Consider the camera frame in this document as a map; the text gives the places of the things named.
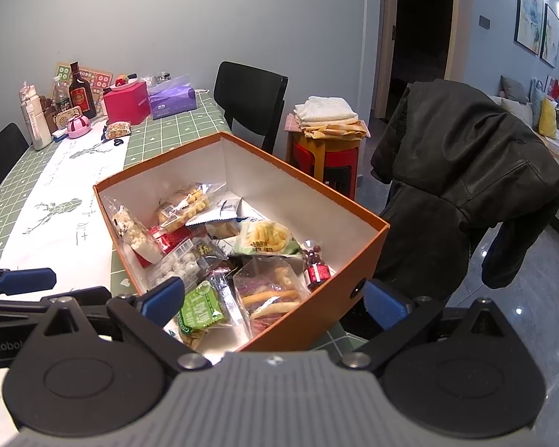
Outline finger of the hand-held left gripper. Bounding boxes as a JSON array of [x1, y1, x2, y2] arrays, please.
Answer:
[[0, 266, 58, 297], [73, 287, 114, 318]]

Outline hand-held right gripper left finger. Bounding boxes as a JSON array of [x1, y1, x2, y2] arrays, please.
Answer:
[[28, 276, 213, 374]]

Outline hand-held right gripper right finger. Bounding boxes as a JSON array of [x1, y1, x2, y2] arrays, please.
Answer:
[[338, 278, 522, 373]]

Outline clear packet with green label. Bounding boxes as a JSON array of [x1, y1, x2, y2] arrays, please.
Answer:
[[174, 270, 253, 351]]

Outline orange cardboard box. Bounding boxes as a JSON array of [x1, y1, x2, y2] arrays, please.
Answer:
[[93, 131, 391, 353]]

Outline red and white snack packet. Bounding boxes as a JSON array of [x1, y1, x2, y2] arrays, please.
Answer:
[[148, 225, 193, 256]]

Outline clear packet of white puffs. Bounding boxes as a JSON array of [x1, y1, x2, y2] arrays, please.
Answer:
[[104, 197, 164, 267]]

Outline clear packet of dark red balls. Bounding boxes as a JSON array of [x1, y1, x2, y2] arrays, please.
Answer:
[[300, 241, 334, 290]]

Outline white snack packet green label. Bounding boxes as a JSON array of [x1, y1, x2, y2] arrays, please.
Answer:
[[185, 197, 243, 228]]

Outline clear packet of golden crackers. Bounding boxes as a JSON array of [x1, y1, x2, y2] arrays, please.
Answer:
[[155, 181, 227, 232]]

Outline clear bag of colourful snacks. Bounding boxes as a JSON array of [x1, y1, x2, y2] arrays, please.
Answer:
[[233, 256, 314, 337]]

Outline green and white fries packet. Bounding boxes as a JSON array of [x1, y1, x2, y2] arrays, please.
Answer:
[[205, 216, 304, 258]]

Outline white printed table runner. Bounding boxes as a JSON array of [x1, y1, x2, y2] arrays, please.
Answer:
[[0, 123, 132, 447]]

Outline black chair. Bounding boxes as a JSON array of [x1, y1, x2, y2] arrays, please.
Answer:
[[213, 61, 290, 155], [0, 123, 31, 211]]

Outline red plastic stool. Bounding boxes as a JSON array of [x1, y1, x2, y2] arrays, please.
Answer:
[[285, 142, 360, 202]]

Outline dark jacket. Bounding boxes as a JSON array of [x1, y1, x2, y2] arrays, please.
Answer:
[[370, 79, 559, 302]]

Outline white bottle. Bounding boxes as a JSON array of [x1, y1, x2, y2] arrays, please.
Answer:
[[20, 83, 53, 152]]

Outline pink round lidded pot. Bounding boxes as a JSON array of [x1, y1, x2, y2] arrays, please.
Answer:
[[66, 115, 92, 139]]

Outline cream slotted radio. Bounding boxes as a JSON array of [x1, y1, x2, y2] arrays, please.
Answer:
[[56, 107, 83, 129]]

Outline yellow plastic stool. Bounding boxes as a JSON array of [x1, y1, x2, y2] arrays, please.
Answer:
[[290, 130, 360, 178]]

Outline yellow patterned folded cloth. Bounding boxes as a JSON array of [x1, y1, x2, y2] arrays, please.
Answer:
[[300, 118, 372, 140]]

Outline clear plastic bottle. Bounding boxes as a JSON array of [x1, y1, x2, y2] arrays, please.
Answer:
[[52, 77, 71, 113]]

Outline dark liquor bottle red label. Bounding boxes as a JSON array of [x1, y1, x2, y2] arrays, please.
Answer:
[[68, 61, 98, 120]]

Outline purple tissue box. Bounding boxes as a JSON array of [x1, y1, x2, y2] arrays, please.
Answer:
[[148, 74, 198, 121]]

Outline magenta box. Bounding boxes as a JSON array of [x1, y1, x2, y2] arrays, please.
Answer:
[[103, 81, 150, 126]]

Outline white folded towel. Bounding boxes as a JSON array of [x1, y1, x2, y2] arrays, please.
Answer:
[[294, 96, 359, 122]]

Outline dotted pattern cards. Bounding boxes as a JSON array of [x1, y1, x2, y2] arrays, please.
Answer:
[[53, 62, 114, 92]]

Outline clear plastic bags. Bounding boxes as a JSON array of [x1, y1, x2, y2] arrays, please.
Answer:
[[140, 71, 174, 87]]

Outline yellow cushion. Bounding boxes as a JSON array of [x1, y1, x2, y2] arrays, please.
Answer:
[[539, 97, 559, 139]]

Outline grey cushion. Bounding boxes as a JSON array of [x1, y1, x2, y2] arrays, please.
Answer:
[[499, 75, 531, 105]]

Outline blue cushion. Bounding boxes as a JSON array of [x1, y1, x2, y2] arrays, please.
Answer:
[[530, 79, 549, 127]]

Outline black-handled scissors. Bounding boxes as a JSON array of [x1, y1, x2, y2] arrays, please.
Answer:
[[101, 126, 127, 147]]

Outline small framed wall picture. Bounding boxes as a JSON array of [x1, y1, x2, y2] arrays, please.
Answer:
[[539, 3, 559, 69]]

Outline large framed wall picture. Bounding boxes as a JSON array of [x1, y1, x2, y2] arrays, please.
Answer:
[[514, 0, 545, 57]]

